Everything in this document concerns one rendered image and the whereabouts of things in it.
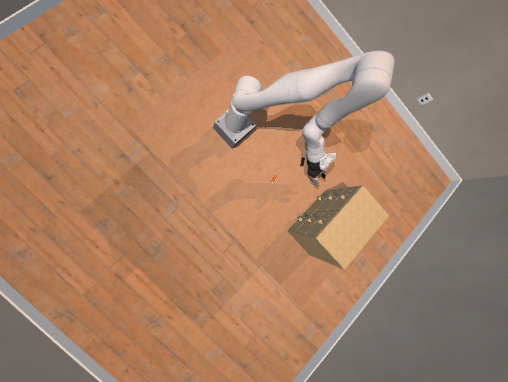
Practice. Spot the small wooden chest of drawers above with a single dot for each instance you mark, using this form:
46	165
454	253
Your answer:
348	232

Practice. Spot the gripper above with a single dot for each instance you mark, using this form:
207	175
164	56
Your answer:
317	164

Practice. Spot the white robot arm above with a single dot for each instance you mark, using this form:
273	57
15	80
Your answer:
371	73

